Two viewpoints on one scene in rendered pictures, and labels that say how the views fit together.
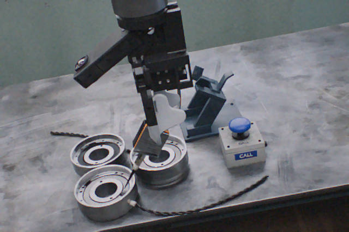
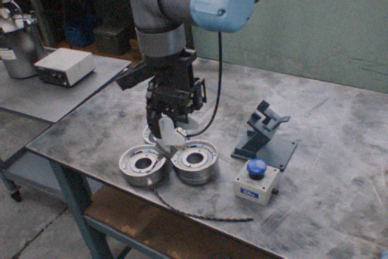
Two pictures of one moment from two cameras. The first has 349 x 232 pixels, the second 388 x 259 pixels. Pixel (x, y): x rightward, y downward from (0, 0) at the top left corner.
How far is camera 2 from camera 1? 40 cm
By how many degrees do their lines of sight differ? 31
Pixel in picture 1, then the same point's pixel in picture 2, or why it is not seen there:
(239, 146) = (245, 183)
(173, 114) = (175, 136)
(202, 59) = (316, 91)
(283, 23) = not seen: outside the picture
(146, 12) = (151, 54)
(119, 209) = (138, 182)
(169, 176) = (187, 177)
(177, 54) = (181, 93)
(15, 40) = not seen: hidden behind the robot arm
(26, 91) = not seen: hidden behind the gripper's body
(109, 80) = (235, 78)
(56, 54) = (271, 32)
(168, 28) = (175, 71)
